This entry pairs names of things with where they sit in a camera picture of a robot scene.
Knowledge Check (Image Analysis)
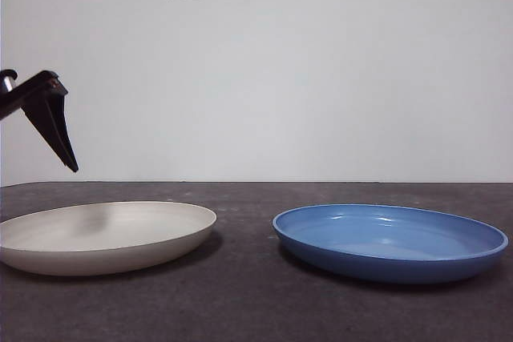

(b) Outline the white round plate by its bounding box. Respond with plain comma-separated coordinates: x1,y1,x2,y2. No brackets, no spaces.
0,200,218,278

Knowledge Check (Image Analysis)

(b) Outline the blue round plate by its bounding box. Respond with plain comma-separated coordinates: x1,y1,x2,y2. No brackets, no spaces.
272,203,509,284

